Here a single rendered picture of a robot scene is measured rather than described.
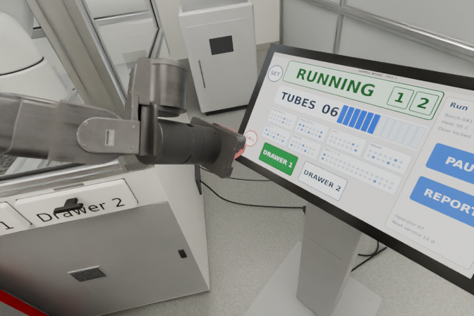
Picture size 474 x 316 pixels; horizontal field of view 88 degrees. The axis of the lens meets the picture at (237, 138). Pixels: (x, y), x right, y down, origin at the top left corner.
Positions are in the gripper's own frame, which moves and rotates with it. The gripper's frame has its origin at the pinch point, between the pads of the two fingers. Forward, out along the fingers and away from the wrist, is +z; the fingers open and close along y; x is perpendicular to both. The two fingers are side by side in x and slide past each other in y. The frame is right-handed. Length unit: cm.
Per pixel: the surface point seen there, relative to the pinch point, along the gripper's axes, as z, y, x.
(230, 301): 68, 20, 88
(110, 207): 1, 37, 34
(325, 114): 15.3, -6.9, -11.3
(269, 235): 99, 26, 62
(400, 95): 15.3, -18.1, -18.4
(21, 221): -15, 53, 45
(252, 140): 15.1, 7.7, 0.2
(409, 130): 15.2, -21.6, -13.0
